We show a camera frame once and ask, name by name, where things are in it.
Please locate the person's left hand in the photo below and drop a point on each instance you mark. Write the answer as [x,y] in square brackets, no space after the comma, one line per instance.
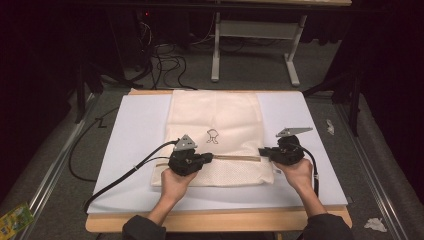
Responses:
[175,186]

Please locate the person's right hand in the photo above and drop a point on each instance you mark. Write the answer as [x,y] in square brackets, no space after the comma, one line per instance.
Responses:
[298,176]

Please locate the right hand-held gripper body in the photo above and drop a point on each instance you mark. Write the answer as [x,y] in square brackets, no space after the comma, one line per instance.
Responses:
[290,150]

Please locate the crumpled clear plastic scrap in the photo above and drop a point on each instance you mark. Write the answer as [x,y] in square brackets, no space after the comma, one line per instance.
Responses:
[330,126]

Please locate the green printed packet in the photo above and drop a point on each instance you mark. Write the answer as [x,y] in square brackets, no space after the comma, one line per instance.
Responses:
[14,221]

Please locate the crumpled white paper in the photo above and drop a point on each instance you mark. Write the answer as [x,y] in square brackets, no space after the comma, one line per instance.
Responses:
[375,224]

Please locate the white metal desk frame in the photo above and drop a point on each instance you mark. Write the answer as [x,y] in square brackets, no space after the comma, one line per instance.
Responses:
[256,29]

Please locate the wooden table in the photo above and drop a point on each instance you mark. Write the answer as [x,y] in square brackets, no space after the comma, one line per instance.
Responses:
[213,221]

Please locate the cream mesh laundry bag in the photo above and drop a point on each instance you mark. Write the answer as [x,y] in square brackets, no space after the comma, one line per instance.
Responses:
[216,113]

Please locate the metal floor rail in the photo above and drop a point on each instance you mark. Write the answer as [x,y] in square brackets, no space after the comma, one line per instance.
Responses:
[56,163]
[370,173]

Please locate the white table mat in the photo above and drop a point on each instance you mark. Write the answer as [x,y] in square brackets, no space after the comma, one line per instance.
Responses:
[136,133]

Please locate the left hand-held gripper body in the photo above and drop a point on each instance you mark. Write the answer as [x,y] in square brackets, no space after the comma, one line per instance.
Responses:
[185,159]

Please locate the black metal stand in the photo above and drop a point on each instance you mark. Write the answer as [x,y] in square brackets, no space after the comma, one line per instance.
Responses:
[354,100]
[80,90]

